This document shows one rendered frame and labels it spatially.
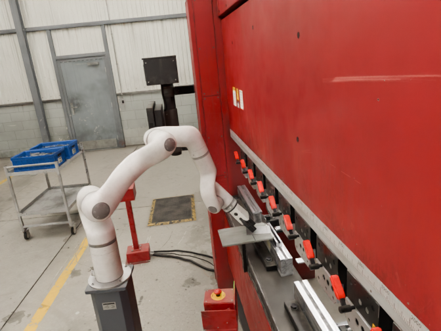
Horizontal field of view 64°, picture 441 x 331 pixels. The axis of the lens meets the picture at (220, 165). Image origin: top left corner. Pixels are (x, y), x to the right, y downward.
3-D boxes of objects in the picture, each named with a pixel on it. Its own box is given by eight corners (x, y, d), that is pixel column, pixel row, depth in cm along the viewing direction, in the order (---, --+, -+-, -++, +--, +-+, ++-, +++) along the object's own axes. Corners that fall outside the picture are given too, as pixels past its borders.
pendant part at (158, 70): (159, 154, 323) (146, 58, 298) (186, 152, 326) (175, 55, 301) (157, 171, 275) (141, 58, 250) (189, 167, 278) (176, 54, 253)
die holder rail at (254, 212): (237, 197, 269) (237, 185, 267) (245, 196, 270) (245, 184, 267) (253, 226, 222) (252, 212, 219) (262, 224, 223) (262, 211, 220)
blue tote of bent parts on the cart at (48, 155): (27, 164, 446) (24, 150, 440) (67, 160, 446) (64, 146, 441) (13, 173, 411) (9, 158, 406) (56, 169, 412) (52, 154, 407)
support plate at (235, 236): (217, 231, 196) (217, 229, 195) (263, 224, 199) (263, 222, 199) (222, 247, 179) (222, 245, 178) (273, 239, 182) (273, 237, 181)
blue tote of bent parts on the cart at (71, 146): (44, 155, 486) (41, 142, 481) (80, 152, 487) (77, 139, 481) (31, 163, 452) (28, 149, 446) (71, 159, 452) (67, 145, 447)
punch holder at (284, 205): (279, 225, 156) (277, 190, 151) (297, 222, 157) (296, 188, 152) (290, 242, 142) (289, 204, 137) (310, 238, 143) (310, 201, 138)
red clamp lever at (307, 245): (301, 240, 115) (311, 269, 110) (314, 238, 115) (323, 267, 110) (300, 242, 116) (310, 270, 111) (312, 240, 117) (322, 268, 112)
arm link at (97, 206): (90, 219, 156) (100, 232, 142) (71, 201, 150) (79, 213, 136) (170, 141, 169) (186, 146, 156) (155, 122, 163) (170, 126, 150)
